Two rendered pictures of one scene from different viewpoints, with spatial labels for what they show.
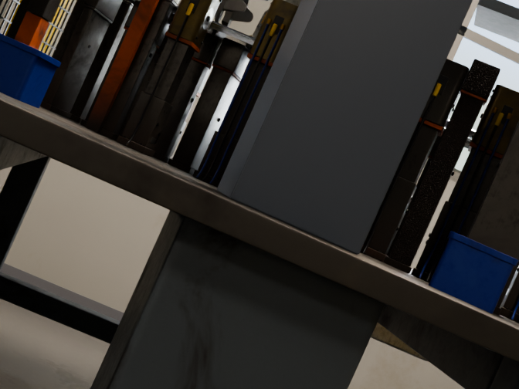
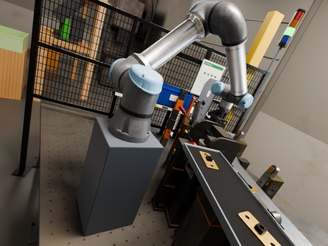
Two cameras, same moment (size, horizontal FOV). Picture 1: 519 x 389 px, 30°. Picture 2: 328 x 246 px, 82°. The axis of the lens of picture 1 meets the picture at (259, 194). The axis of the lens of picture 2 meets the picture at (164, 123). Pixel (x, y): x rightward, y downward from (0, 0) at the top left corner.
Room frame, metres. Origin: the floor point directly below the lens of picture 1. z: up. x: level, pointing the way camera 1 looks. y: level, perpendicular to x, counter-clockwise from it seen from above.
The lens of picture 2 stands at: (1.23, -0.64, 1.41)
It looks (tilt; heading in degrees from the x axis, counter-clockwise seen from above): 20 degrees down; 60
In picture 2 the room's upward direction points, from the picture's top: 21 degrees clockwise
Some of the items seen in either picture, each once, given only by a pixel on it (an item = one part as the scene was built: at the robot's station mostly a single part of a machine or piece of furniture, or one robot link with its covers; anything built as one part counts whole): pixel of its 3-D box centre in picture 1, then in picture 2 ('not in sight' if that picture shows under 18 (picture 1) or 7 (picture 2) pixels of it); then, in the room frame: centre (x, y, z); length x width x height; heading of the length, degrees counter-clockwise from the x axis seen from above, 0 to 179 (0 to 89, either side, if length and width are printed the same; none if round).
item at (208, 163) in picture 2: not in sight; (209, 158); (1.62, -0.28, 1.17); 0.08 x 0.04 x 0.01; 75
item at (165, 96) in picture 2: not in sight; (172, 95); (1.97, 0.69, 1.10); 0.30 x 0.17 x 0.13; 170
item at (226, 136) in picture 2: not in sight; (195, 175); (1.80, -0.09, 0.95); 0.18 x 0.13 x 0.49; 79
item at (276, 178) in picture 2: not in sight; (258, 203); (2.18, -0.21, 0.87); 0.12 x 0.07 x 0.35; 169
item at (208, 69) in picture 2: not in sight; (207, 79); (2.27, 0.75, 1.30); 0.23 x 0.02 x 0.31; 169
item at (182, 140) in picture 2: not in sight; (168, 175); (1.70, -0.04, 0.89); 0.09 x 0.08 x 0.38; 169
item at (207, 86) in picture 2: not in sight; (204, 100); (2.13, 0.49, 1.17); 0.12 x 0.01 x 0.34; 169
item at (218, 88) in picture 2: not in sight; (223, 91); (1.97, 0.17, 1.32); 0.11 x 0.11 x 0.08; 11
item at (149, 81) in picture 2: not in sight; (141, 88); (1.44, -0.04, 1.27); 0.13 x 0.12 x 0.14; 101
